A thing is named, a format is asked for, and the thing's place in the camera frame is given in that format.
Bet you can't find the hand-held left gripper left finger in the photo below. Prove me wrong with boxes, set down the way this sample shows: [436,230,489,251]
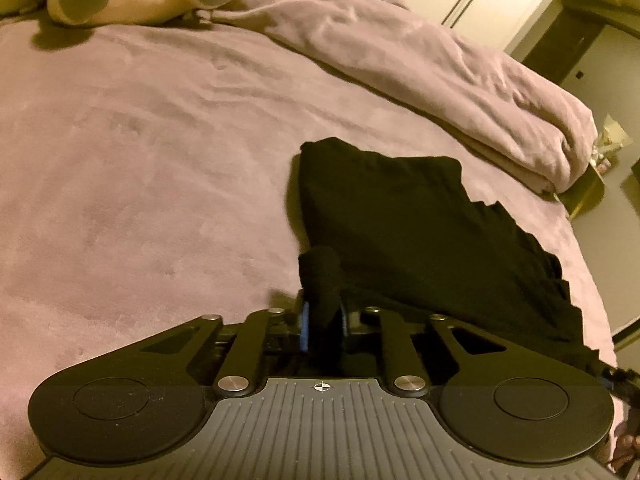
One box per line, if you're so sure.
[117,302,312,397]

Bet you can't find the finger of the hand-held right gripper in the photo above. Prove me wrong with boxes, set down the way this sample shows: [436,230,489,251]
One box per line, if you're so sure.
[595,362,640,405]

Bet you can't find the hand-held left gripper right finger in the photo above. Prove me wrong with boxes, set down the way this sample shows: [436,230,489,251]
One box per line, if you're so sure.
[339,305,526,397]

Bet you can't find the black long-sleeve shirt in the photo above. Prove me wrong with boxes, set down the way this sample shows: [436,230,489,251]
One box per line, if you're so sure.
[290,136,613,378]

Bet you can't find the yellow side table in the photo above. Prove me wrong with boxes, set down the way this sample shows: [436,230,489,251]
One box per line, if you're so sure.
[554,162,607,221]

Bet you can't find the small pale ornament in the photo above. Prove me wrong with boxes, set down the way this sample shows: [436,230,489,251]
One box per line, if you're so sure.
[591,114,632,173]

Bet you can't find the purple duvet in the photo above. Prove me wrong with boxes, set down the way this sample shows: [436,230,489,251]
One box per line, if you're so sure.
[197,0,598,196]

